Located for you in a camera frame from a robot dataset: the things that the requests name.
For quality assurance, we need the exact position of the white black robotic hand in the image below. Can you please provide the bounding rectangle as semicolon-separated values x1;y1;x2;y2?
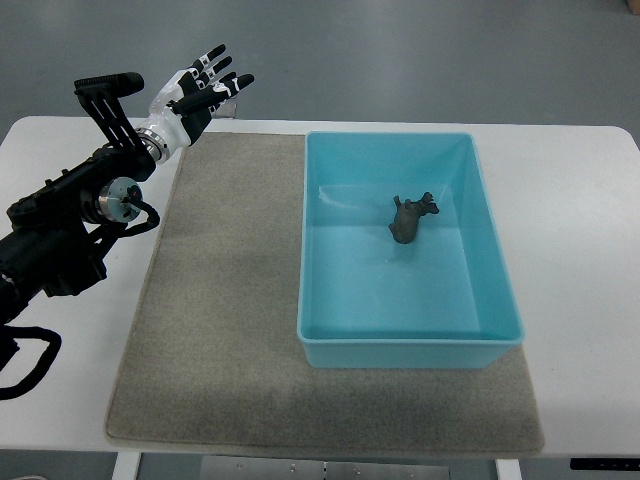
136;44;254;163

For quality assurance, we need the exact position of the grey metal table base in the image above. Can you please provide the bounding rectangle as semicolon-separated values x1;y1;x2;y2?
110;452;524;480

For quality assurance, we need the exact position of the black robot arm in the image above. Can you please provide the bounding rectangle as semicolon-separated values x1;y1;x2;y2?
1;72;159;323

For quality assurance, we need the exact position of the grey felt mat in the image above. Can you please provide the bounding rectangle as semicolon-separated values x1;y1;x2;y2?
105;133;544;458

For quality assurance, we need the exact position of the black table control panel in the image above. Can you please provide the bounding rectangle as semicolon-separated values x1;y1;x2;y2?
570;457;640;472

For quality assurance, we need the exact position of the brown toy hippo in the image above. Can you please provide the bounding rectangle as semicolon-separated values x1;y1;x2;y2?
389;192;439;244

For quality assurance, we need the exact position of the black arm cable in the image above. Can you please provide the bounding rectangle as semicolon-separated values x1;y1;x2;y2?
0;325;63;401

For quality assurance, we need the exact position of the light blue plastic box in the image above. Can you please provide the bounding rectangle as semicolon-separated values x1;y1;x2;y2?
297;132;524;369

